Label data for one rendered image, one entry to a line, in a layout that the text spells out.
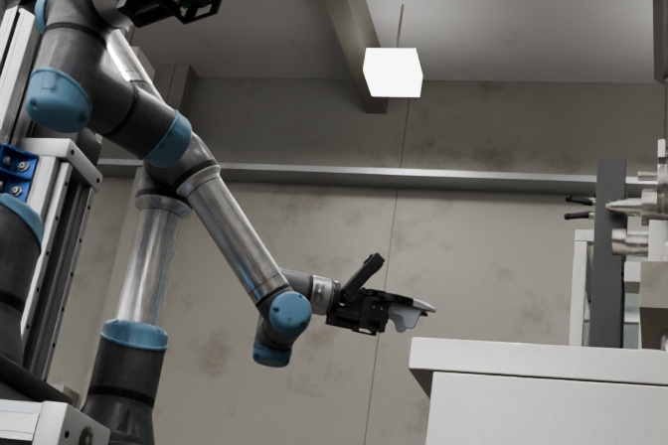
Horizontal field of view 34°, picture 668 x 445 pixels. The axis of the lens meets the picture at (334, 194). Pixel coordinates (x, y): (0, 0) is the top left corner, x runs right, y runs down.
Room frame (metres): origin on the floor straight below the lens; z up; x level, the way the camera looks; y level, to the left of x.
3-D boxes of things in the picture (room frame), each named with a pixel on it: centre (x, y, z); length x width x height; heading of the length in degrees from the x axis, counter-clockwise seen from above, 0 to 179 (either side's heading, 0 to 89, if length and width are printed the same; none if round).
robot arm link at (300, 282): (2.07, 0.07, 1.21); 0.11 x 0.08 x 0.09; 100
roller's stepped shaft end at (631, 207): (1.71, -0.50, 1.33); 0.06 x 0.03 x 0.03; 71
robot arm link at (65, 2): (1.14, 0.33, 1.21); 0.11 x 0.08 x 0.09; 49
